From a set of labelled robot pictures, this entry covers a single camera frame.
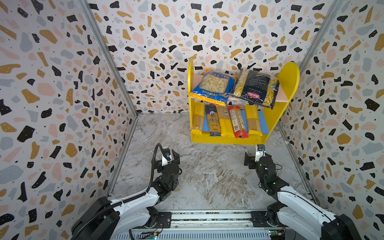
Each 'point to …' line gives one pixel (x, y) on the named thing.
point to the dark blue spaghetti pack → (214, 127)
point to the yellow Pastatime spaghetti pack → (197, 112)
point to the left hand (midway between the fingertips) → (164, 151)
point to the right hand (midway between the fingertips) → (253, 150)
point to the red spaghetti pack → (238, 122)
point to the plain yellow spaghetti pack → (225, 121)
